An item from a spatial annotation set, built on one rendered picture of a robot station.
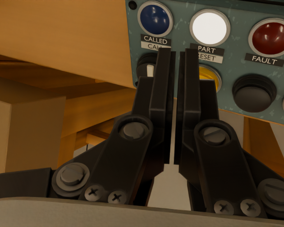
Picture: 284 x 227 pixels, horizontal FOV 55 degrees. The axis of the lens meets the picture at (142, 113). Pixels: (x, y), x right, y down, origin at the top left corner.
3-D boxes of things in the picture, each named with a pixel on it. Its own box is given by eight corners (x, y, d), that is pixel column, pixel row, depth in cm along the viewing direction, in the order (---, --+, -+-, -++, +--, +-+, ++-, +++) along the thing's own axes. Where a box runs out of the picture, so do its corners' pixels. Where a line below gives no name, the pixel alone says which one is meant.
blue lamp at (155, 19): (171, 38, 18) (165, 35, 17) (140, 32, 19) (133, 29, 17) (177, 8, 18) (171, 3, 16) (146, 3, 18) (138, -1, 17)
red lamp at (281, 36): (285, 58, 16) (289, 57, 15) (246, 51, 17) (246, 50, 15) (295, 25, 15) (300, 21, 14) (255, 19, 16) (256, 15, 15)
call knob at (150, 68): (171, 86, 21) (167, 96, 20) (140, 79, 22) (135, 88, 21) (173, 58, 19) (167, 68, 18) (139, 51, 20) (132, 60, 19)
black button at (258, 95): (267, 107, 19) (265, 120, 18) (232, 99, 19) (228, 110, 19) (278, 80, 17) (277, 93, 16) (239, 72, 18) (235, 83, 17)
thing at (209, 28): (225, 47, 17) (223, 45, 16) (190, 41, 18) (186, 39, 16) (232, 16, 17) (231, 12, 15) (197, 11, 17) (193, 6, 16)
